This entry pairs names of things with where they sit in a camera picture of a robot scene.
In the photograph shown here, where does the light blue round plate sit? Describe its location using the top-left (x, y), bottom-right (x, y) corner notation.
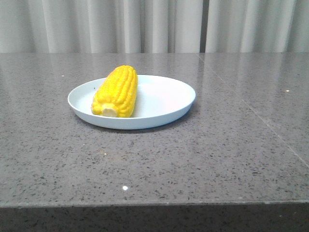
top-left (68, 75), bottom-right (196, 130)

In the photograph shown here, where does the yellow corn cob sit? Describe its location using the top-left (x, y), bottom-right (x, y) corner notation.
top-left (91, 65), bottom-right (138, 118)

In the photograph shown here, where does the white pleated curtain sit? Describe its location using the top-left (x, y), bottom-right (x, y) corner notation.
top-left (0, 0), bottom-right (309, 53)

